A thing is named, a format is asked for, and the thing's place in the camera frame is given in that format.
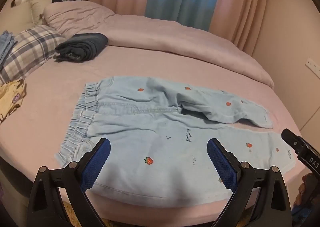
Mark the white wall socket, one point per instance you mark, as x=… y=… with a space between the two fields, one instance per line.
x=313 y=67

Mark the pink duvet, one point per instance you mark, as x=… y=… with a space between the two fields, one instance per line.
x=180 y=39

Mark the folded dark navy garment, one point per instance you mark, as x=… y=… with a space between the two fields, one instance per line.
x=82 y=46

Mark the white cushion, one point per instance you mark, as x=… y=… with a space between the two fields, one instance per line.
x=37 y=9

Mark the pink pillow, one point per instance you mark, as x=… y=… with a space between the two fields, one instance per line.
x=75 y=14

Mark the beige pink curtain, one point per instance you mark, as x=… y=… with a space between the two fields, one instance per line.
x=245 y=4

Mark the light blue strawberry print pants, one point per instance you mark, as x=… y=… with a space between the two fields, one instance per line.
x=155 y=137

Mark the folded blue jeans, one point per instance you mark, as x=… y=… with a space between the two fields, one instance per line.
x=5 y=44

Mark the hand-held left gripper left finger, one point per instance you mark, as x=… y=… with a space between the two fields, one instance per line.
x=96 y=162

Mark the plaid pillow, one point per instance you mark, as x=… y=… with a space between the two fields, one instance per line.
x=30 y=51

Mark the yellow printed cloth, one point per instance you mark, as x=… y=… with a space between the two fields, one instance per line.
x=10 y=99

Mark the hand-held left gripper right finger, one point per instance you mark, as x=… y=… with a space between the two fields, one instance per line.
x=222 y=162

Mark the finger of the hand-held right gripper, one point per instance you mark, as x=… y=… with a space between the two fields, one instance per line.
x=291 y=139

